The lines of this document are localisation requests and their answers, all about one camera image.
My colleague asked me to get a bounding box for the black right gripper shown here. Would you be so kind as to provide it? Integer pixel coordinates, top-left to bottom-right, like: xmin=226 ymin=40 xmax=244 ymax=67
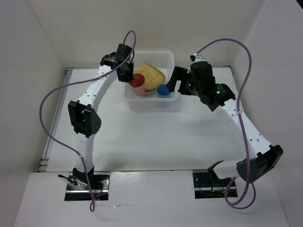
xmin=166 ymin=66 xmax=202 ymax=96

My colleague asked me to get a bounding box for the red plastic cup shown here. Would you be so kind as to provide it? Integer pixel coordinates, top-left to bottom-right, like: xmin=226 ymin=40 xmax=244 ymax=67
xmin=130 ymin=73 xmax=145 ymax=96

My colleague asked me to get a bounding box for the blue plastic cup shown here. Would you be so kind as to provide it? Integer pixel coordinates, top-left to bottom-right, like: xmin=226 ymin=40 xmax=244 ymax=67
xmin=156 ymin=84 xmax=171 ymax=98

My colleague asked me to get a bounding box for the round bamboo tray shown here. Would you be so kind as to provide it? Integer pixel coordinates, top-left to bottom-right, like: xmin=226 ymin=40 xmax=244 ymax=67
xmin=144 ymin=88 xmax=157 ymax=94

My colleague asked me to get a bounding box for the fan-shaped bamboo tray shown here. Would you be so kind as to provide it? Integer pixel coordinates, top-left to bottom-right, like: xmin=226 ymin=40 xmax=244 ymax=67
xmin=134 ymin=63 xmax=166 ymax=89

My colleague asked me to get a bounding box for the yellow plastic plate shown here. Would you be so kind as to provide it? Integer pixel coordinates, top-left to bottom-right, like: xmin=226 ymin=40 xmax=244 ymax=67
xmin=144 ymin=89 xmax=156 ymax=95

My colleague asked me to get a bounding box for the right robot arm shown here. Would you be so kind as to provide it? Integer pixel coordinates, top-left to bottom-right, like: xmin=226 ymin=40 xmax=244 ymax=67
xmin=166 ymin=61 xmax=284 ymax=186

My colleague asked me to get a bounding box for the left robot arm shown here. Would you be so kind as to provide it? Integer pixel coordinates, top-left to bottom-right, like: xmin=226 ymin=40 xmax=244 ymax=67
xmin=68 ymin=44 xmax=134 ymax=189

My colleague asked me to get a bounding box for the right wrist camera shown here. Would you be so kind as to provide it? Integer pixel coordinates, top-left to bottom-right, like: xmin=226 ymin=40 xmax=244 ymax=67
xmin=190 ymin=53 xmax=205 ymax=63

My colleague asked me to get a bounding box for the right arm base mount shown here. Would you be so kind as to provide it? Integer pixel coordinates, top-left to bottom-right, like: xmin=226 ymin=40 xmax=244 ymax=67
xmin=192 ymin=169 xmax=232 ymax=199

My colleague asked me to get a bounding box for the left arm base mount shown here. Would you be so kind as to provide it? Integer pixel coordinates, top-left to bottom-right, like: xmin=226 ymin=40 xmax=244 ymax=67
xmin=58 ymin=172 xmax=110 ymax=201

